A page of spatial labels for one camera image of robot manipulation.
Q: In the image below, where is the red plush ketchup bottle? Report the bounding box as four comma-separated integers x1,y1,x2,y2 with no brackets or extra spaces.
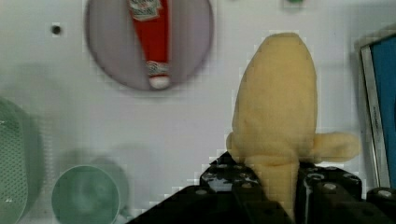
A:
128,0,170,90

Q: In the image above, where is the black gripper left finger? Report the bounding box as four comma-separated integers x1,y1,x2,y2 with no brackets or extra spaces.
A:
127,151,293,224

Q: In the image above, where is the green oval colander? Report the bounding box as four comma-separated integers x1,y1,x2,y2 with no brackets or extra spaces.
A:
0,98,40,224

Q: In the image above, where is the grey oval plate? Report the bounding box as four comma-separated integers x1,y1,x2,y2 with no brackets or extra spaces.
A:
84,0,214,91

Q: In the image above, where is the green mug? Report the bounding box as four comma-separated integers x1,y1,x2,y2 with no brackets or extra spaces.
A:
51,159,133,224

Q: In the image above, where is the yellow plush banana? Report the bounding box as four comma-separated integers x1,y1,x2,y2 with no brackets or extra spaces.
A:
226,33,361,218

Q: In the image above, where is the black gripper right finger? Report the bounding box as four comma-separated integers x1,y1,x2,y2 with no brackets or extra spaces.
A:
294,163,395,224

